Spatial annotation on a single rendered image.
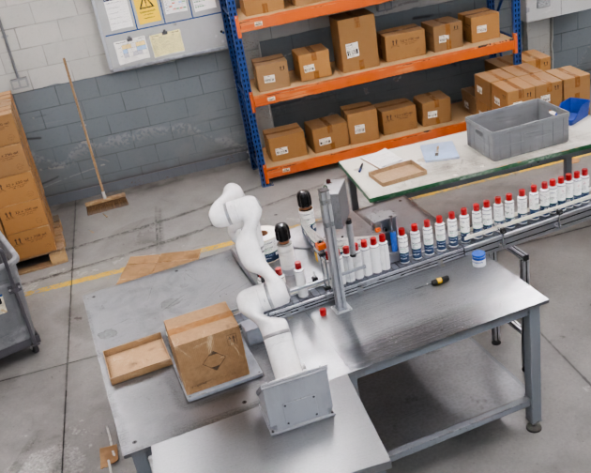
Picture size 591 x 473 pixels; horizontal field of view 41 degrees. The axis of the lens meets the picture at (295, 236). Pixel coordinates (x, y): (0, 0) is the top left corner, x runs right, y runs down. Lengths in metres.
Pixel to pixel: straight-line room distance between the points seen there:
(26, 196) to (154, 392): 3.47
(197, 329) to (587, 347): 2.53
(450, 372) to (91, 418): 2.22
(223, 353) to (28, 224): 3.72
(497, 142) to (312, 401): 2.79
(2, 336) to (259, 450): 2.90
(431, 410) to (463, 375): 0.33
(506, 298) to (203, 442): 1.63
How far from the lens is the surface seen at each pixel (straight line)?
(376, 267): 4.13
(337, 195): 3.69
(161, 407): 3.63
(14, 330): 5.77
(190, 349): 3.49
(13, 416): 5.43
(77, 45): 8.00
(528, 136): 5.62
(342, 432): 3.27
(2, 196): 6.88
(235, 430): 3.39
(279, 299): 3.32
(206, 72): 8.11
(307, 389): 3.23
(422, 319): 3.85
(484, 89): 7.86
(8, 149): 6.76
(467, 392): 4.36
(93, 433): 5.02
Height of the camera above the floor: 2.99
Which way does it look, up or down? 27 degrees down
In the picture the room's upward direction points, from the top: 10 degrees counter-clockwise
